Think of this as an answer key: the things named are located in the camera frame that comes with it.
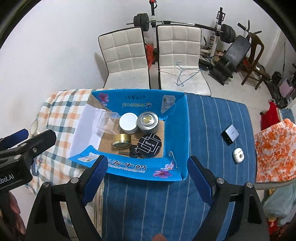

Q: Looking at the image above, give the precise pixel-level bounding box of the clear plastic square container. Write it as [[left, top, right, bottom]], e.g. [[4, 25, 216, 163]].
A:
[[97, 110, 120, 135]]

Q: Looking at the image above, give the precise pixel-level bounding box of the black car key with keyring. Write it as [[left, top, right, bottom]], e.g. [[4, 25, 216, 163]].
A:
[[118, 145, 139, 158]]

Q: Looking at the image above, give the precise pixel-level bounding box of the teal fabric pile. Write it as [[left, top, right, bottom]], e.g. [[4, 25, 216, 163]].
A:
[[263, 182, 295, 227]]

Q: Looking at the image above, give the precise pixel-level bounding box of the plaid orange blue cloth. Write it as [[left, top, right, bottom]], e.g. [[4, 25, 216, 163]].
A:
[[28, 89, 105, 237]]

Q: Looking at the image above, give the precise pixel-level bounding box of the white earbuds case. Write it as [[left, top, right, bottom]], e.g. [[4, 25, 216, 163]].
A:
[[233, 148, 244, 164]]

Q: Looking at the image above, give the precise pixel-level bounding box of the orange white floral cushion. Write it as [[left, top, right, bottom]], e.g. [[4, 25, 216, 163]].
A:
[[254, 118, 296, 183]]

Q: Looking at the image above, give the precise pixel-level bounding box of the black silver charger block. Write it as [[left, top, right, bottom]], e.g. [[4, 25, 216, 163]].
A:
[[221, 124, 239, 146]]

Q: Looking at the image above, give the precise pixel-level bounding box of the white round tin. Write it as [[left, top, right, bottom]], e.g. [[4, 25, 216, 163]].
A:
[[119, 113, 138, 135]]

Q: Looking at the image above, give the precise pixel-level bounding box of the blue cardboard milk box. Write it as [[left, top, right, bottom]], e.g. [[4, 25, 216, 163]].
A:
[[69, 88, 191, 182]]

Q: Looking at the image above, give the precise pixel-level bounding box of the silver round tin gold emblem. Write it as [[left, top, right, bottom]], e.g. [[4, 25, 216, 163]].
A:
[[137, 111, 159, 134]]

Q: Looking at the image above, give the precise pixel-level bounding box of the black round patterned tin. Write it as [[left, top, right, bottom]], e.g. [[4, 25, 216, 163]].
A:
[[137, 133, 162, 158]]

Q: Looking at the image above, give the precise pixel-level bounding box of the white padded chair left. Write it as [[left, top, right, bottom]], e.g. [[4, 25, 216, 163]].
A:
[[98, 27, 151, 89]]

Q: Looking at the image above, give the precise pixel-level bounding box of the white padded chair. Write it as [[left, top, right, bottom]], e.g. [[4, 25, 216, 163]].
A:
[[156, 25, 211, 96], [98, 27, 151, 89]]

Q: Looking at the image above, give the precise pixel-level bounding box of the red bag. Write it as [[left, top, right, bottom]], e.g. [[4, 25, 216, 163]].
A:
[[145, 43, 154, 69]]

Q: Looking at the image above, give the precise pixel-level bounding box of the black weight bench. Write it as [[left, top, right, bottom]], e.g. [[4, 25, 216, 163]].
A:
[[210, 35, 251, 85]]

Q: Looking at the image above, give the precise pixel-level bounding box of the white padded chair right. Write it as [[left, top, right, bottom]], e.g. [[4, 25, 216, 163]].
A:
[[156, 25, 211, 96]]

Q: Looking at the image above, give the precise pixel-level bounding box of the brown wooden chair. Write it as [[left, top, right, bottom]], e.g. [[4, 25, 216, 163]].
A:
[[241, 33, 270, 90]]

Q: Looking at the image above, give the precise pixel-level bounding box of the barbell with black plates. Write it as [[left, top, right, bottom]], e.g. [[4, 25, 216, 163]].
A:
[[127, 13, 236, 43]]

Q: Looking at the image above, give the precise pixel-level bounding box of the blue wire clothes hanger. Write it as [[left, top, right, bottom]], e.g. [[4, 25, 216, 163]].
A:
[[159, 62, 202, 87]]

